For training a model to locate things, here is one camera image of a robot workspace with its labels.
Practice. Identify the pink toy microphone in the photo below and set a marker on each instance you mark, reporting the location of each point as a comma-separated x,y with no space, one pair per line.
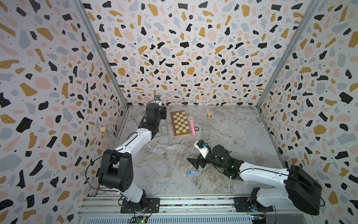
192,126

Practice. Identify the clear glass bottle with cork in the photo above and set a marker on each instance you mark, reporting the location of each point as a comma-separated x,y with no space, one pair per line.
207,128

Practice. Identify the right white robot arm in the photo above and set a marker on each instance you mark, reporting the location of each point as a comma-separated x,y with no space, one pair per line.
292,187

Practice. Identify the glass bottle blue label back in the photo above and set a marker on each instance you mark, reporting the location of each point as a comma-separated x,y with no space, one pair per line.
163,127

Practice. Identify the wooden chessboard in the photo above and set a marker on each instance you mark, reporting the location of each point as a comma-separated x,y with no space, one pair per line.
180,124

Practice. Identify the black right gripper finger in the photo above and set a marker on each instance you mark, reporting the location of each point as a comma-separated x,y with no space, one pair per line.
200,165
194,162

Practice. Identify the metal corner post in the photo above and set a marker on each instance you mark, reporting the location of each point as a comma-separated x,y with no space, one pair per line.
98,48
313,5

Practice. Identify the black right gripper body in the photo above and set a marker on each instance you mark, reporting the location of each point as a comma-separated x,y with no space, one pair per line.
211,159

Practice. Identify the glass bottle blue label left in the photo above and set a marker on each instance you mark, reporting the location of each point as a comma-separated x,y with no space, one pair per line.
109,138

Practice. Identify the glass bottle blue label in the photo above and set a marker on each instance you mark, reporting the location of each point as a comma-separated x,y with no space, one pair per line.
109,138
163,127

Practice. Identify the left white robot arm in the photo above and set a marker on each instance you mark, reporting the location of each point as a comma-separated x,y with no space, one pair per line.
116,171

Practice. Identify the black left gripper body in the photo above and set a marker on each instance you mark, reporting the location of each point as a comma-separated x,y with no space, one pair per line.
163,114

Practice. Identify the left metal corner post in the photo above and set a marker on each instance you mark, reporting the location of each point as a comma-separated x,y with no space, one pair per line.
98,48

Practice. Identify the right metal corner post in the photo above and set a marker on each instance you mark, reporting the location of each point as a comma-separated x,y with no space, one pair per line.
313,5

